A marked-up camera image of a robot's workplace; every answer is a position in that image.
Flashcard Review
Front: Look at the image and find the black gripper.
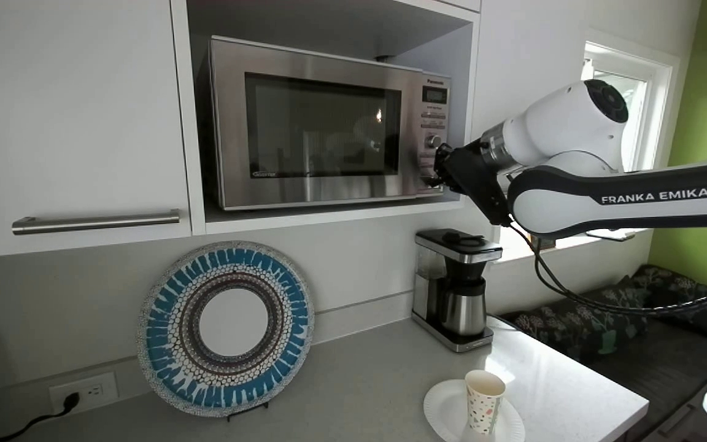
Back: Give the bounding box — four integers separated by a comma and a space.
423, 138, 513, 227

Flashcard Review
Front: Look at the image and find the stainless steel microwave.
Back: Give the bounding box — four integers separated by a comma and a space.
206, 35, 455, 214

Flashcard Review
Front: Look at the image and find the black silver coffee maker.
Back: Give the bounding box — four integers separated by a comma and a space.
411, 226, 507, 356

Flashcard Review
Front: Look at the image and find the steel coffee carafe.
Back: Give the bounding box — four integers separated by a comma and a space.
437, 277, 490, 339

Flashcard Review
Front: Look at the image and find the white flat sill item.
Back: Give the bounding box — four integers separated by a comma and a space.
585, 227, 644, 243

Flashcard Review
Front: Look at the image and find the dark patterned cushion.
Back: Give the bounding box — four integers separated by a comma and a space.
509, 261, 707, 356

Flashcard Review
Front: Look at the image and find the white framed window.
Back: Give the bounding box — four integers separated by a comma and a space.
573, 38, 684, 243

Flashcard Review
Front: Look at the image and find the dotted paper cup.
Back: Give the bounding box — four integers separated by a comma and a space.
461, 367, 509, 437

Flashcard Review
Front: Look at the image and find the white paper plate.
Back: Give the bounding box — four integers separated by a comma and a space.
423, 375, 529, 442

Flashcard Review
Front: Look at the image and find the black plate stand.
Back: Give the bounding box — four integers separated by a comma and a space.
227, 397, 276, 425

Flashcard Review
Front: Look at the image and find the blue patterned decorative plate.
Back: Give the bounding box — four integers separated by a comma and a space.
137, 240, 318, 416

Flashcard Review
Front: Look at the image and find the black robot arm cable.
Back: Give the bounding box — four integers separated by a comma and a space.
509, 224, 707, 320

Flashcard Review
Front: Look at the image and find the silver cabinet door handle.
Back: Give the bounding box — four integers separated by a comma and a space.
11, 210, 184, 238

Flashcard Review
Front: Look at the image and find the white wall cabinet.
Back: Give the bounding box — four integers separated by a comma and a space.
0, 0, 486, 262

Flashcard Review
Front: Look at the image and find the white wall outlet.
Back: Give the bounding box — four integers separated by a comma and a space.
48, 370, 120, 414

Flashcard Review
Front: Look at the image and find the black power cord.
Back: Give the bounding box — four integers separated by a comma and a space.
0, 391, 85, 442

